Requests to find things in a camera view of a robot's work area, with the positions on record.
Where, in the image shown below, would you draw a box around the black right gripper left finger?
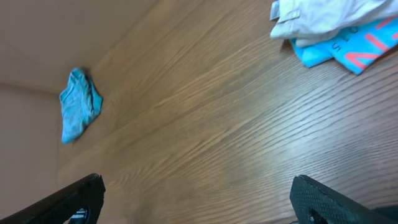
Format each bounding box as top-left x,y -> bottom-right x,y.
1,174 -> 106,224

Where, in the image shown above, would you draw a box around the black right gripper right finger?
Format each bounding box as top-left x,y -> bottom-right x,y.
290,175 -> 395,224

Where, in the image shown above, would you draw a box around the light blue denim jeans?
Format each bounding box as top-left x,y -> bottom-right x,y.
59,68 -> 103,144

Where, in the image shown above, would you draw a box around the blue printed t-shirt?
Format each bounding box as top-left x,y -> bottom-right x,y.
290,17 -> 397,75

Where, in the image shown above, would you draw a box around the beige cotton trousers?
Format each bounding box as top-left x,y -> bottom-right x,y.
270,0 -> 397,47

